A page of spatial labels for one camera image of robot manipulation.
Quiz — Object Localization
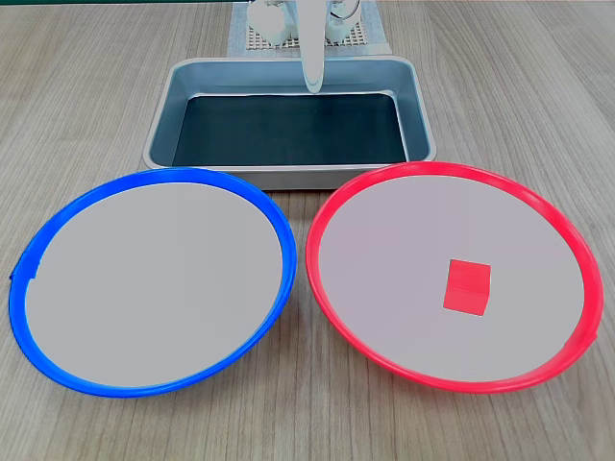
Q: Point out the small red cube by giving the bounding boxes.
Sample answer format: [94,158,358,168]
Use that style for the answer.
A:
[442,258,493,317]

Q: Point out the black tray mat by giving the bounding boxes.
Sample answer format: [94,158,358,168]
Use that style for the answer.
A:
[171,92,409,168]

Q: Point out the steel tray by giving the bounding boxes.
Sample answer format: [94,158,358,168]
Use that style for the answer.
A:
[142,55,437,191]

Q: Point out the translucent pale base sheet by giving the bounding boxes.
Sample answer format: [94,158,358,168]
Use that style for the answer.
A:
[226,0,392,60]

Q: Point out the white plate with red rim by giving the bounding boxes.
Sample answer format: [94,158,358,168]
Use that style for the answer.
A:
[305,160,604,396]

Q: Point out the white plate with blue rim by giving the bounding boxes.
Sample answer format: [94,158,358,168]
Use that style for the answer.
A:
[8,166,299,400]

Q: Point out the pale perforated base plate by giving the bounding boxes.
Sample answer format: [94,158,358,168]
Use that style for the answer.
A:
[244,3,372,52]

